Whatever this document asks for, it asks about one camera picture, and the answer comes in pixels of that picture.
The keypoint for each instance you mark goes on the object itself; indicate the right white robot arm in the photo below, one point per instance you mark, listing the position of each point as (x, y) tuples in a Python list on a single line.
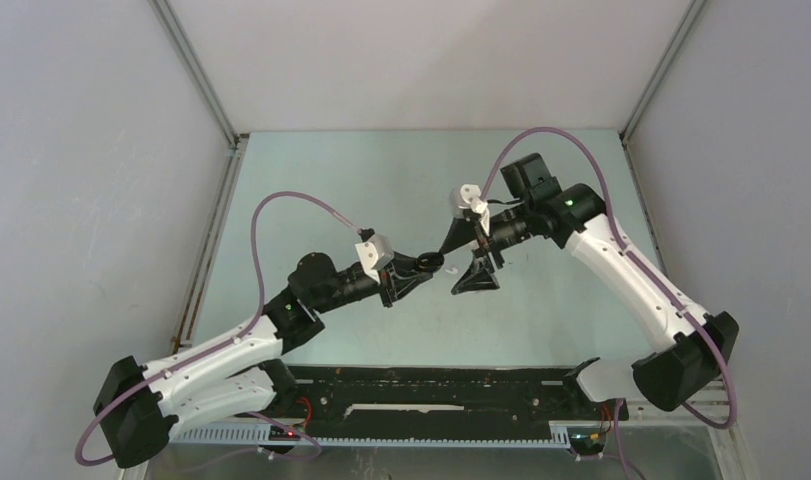
[(687, 343)]

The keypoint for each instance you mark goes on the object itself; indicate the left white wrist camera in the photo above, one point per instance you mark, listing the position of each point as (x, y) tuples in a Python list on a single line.
[(374, 255)]

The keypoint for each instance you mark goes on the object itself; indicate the black earbud charging case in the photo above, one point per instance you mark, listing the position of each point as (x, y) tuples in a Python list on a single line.
[(429, 262)]

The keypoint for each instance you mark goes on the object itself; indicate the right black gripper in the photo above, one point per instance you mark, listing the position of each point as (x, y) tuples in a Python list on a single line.
[(479, 276)]

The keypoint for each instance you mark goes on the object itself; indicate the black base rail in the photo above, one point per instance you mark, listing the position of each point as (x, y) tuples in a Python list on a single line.
[(436, 404)]

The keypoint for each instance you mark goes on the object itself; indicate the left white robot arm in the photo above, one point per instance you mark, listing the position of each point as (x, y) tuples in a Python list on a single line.
[(141, 407)]

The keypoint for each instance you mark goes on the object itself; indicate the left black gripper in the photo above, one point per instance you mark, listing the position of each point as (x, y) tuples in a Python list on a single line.
[(400, 277)]

